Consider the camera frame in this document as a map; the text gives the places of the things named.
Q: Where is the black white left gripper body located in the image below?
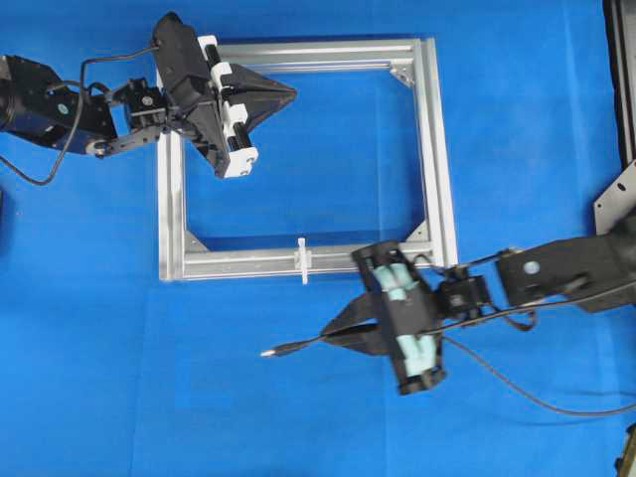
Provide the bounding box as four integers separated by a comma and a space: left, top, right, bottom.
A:
151, 12, 258, 179

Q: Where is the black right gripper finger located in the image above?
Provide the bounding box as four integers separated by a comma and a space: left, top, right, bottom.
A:
323, 325, 388, 356
320, 293, 377, 336

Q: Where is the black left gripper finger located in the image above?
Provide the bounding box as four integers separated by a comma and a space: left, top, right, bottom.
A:
219, 64, 297, 97
222, 91, 297, 137

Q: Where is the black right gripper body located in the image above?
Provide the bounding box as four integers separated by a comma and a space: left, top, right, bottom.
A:
352, 241, 446, 396

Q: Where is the black wire with metal plug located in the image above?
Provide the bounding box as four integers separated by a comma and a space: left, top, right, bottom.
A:
260, 332, 636, 417

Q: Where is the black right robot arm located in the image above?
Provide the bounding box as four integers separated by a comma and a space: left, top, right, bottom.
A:
318, 165, 635, 395

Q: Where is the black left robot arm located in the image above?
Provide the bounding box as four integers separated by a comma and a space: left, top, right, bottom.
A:
1, 12, 297, 179

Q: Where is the dark object bottom right corner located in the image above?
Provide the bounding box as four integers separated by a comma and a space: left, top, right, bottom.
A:
614, 423, 636, 477

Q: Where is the blue cloth mat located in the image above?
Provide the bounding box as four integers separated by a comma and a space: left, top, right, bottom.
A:
1, 1, 635, 476

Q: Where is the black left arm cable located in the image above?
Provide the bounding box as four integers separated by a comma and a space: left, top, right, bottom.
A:
0, 47, 160, 188

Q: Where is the white string loop holder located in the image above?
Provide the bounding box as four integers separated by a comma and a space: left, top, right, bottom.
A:
294, 238, 312, 285

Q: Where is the aluminium extrusion frame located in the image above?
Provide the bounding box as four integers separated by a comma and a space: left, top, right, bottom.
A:
157, 39, 458, 282

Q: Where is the black rail at right edge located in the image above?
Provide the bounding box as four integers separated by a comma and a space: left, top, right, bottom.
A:
602, 0, 635, 169

